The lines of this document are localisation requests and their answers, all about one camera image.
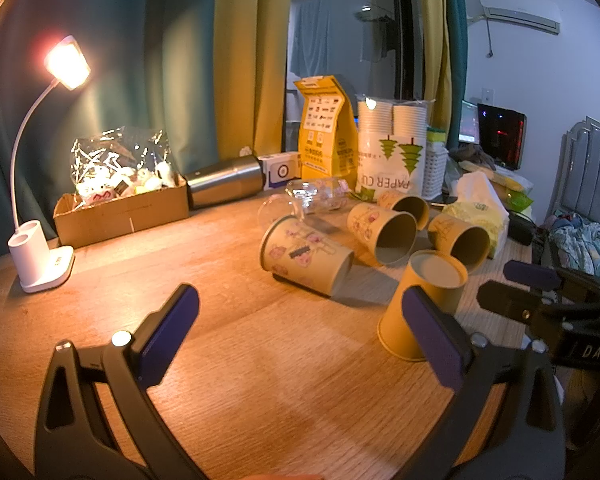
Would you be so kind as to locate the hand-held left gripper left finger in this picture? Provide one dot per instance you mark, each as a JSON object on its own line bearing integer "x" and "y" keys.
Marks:
{"x": 169, "y": 332}

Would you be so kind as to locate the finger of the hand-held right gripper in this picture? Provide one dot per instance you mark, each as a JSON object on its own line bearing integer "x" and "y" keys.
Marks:
{"x": 505, "y": 300}
{"x": 530, "y": 273}

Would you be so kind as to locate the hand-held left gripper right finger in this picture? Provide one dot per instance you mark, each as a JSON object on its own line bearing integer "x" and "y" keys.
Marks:
{"x": 430, "y": 342}

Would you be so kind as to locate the paper cup with pink print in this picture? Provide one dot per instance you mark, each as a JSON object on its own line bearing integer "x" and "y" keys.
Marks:
{"x": 305, "y": 260}

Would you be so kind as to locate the yellow paper cup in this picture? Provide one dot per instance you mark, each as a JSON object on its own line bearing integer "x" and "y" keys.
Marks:
{"x": 410, "y": 207}
{"x": 385, "y": 232}
{"x": 459, "y": 241}
{"x": 430, "y": 272}

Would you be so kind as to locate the black pouch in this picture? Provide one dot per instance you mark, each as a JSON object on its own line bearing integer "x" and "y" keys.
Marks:
{"x": 521, "y": 230}

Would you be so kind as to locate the blue patterned blanket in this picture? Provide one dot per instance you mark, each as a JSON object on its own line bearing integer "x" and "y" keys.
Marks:
{"x": 582, "y": 242}

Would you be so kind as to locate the yellow tissue pack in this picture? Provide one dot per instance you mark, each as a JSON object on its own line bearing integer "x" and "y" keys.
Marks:
{"x": 482, "y": 212}

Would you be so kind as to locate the yellow green packet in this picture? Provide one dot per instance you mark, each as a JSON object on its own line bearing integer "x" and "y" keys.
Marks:
{"x": 517, "y": 196}

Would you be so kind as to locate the grey padded headboard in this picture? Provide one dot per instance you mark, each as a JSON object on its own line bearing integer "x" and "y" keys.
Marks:
{"x": 582, "y": 160}

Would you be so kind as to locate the cardboard box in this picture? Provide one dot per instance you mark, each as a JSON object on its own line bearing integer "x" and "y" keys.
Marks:
{"x": 122, "y": 215}

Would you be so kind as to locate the white plastic basket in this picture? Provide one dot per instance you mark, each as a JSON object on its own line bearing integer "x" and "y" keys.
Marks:
{"x": 434, "y": 170}

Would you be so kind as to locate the black computer case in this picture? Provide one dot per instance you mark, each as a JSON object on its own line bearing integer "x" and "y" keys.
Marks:
{"x": 502, "y": 135}

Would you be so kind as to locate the white desk lamp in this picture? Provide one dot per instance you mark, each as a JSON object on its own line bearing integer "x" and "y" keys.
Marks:
{"x": 39, "y": 267}

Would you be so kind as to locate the stainless steel thermos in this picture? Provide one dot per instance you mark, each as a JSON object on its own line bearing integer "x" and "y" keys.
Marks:
{"x": 225, "y": 181}

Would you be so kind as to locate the computer monitor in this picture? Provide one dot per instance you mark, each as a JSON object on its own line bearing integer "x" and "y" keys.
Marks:
{"x": 470, "y": 122}

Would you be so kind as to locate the plastic bag of toys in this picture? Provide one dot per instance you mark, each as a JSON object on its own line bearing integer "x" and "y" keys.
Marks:
{"x": 102, "y": 182}

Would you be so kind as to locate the sleeve of paper cups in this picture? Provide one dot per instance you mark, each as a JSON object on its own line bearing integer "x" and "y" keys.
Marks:
{"x": 387, "y": 157}

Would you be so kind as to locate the small white and blue box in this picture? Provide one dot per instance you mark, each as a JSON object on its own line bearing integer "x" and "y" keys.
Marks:
{"x": 281, "y": 170}

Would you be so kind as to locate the teal curtain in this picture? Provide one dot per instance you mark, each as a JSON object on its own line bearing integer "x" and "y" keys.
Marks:
{"x": 457, "y": 50}
{"x": 130, "y": 60}

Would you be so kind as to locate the yellow paper bag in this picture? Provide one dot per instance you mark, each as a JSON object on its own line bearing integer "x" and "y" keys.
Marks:
{"x": 325, "y": 130}

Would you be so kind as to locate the white air conditioner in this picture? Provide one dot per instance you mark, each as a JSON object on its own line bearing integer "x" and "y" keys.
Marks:
{"x": 522, "y": 17}

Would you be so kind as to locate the yellow curtain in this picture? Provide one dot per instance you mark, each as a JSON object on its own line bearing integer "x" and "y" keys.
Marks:
{"x": 434, "y": 35}
{"x": 252, "y": 60}

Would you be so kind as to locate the white hanging cloth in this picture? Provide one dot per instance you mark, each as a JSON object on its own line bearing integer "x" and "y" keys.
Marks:
{"x": 322, "y": 40}

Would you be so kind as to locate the white wall socket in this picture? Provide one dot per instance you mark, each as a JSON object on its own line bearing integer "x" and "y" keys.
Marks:
{"x": 488, "y": 95}

